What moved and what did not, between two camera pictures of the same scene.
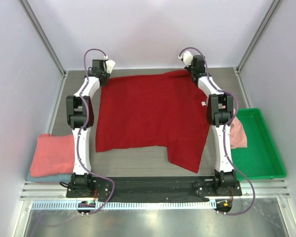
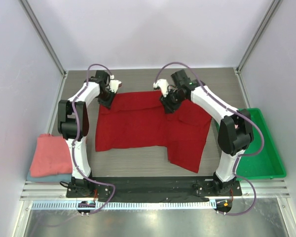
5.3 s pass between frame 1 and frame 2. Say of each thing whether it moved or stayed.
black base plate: stayed
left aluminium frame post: stayed
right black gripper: moved
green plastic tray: stayed
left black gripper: moved
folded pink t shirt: stayed
